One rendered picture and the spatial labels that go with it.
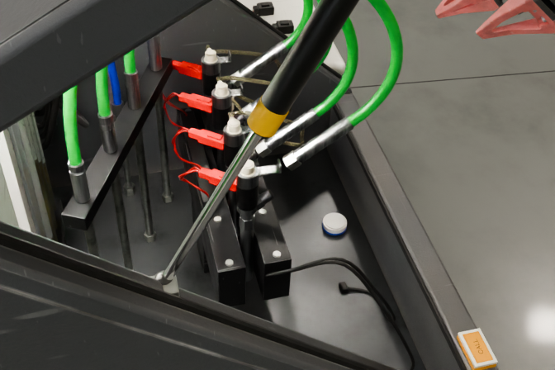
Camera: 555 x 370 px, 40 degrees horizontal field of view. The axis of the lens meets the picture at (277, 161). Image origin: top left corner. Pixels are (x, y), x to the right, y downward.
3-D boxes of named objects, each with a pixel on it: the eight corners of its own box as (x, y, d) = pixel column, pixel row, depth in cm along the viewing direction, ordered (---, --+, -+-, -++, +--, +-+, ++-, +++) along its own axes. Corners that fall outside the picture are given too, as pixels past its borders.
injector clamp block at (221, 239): (287, 325, 110) (292, 258, 100) (219, 339, 108) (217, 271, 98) (237, 167, 134) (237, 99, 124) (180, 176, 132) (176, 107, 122)
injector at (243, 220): (272, 280, 108) (277, 173, 94) (239, 286, 107) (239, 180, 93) (268, 265, 110) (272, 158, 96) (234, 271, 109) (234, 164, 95)
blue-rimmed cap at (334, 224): (349, 234, 124) (350, 227, 123) (326, 238, 123) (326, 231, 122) (342, 215, 127) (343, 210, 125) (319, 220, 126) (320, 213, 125)
